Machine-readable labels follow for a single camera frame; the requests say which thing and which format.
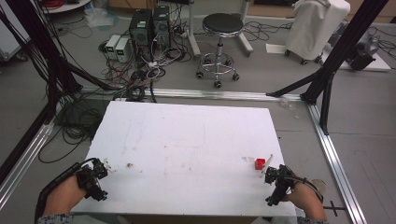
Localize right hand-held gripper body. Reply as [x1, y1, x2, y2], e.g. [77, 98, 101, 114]
[264, 164, 296, 207]

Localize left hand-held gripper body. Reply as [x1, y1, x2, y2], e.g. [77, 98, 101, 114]
[76, 157, 109, 202]

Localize person's left hand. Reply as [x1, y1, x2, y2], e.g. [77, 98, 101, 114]
[63, 175, 89, 208]

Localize person's right hand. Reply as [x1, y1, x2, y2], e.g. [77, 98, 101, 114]
[287, 181, 316, 204]

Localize beige rounded object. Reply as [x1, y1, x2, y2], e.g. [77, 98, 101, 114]
[310, 178, 327, 196]

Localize black tape cross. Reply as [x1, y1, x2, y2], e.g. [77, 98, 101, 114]
[322, 200, 347, 217]

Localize white paper sheet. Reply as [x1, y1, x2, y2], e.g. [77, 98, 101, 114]
[265, 42, 290, 55]

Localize white power supply box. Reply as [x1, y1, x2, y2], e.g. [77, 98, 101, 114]
[114, 37, 131, 63]
[105, 34, 122, 61]

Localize large black computer tower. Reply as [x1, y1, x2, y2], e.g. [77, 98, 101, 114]
[128, 8, 154, 63]

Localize white cloth covered cart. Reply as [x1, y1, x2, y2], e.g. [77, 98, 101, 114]
[284, 0, 352, 65]

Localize black round stool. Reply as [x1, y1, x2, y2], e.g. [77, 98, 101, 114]
[195, 12, 245, 90]

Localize black machine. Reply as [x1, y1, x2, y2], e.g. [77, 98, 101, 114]
[346, 34, 381, 72]

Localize clear plastic bag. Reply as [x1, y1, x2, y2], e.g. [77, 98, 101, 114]
[83, 7, 120, 32]

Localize slim black computer tower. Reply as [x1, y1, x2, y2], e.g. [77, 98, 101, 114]
[151, 5, 172, 51]

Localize white floor board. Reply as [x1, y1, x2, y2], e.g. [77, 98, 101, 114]
[321, 49, 392, 73]

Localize round white table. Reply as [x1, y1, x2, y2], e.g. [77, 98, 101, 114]
[39, 0, 92, 15]

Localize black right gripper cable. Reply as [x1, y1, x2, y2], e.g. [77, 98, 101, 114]
[284, 174, 325, 203]

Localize black low frame bar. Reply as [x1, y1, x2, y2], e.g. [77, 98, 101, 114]
[0, 104, 52, 186]

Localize short black frame brace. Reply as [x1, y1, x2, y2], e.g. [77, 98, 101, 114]
[319, 73, 336, 136]

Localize long aluminium floor rail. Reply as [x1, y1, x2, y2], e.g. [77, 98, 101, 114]
[78, 87, 304, 103]

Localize tangle of floor cables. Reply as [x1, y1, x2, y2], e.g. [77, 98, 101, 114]
[36, 36, 194, 164]

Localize black cables on floor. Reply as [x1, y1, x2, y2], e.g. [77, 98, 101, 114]
[242, 20, 295, 43]

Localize black frame post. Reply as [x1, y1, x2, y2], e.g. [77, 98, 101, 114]
[0, 0, 84, 94]
[300, 0, 390, 105]

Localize white desk leg frame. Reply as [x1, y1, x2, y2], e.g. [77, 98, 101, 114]
[187, 0, 255, 59]

